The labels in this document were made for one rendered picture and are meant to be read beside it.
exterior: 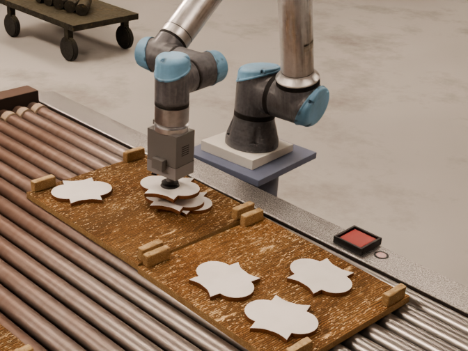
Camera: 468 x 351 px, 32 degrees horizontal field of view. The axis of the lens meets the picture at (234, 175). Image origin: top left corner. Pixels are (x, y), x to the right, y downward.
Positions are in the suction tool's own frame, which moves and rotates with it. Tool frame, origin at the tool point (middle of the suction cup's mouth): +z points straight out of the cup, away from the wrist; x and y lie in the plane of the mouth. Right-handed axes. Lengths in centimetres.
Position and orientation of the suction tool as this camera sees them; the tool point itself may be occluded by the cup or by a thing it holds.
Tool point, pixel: (170, 189)
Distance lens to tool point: 188.4
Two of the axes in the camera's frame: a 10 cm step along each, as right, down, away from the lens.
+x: 6.0, -3.2, 7.3
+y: 8.0, 3.0, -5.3
